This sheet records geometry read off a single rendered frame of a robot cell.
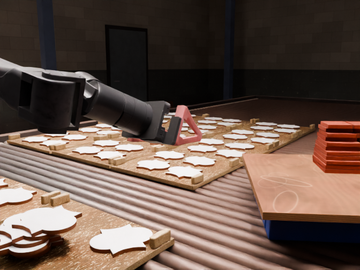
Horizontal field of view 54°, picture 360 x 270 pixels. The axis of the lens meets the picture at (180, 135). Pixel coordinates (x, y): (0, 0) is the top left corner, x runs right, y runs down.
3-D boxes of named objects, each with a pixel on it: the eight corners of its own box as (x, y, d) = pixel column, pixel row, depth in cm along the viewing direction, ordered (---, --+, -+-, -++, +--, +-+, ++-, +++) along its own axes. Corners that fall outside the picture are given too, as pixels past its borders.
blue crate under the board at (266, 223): (400, 247, 82) (406, 207, 80) (266, 241, 85) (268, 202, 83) (349, 198, 113) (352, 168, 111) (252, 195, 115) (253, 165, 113)
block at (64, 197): (53, 207, 102) (52, 198, 101) (50, 205, 103) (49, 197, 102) (70, 201, 106) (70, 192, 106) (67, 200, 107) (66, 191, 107)
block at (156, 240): (155, 250, 78) (154, 238, 78) (148, 247, 79) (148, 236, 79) (171, 240, 83) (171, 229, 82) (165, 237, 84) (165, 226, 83)
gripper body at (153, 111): (138, 105, 65) (104, 91, 61) (173, 104, 58) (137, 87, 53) (128, 139, 64) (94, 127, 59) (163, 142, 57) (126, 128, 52)
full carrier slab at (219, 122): (233, 130, 228) (233, 124, 227) (182, 125, 252) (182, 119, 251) (256, 124, 256) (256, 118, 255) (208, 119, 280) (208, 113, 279)
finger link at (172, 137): (187, 119, 67) (149, 102, 61) (215, 119, 61) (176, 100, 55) (178, 153, 66) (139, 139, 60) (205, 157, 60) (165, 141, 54)
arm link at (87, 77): (39, 134, 49) (45, 74, 47) (22, 110, 58) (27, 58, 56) (117, 135, 56) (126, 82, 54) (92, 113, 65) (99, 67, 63)
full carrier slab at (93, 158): (109, 169, 145) (109, 158, 144) (51, 154, 169) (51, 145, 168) (164, 152, 172) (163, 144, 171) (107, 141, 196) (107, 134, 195)
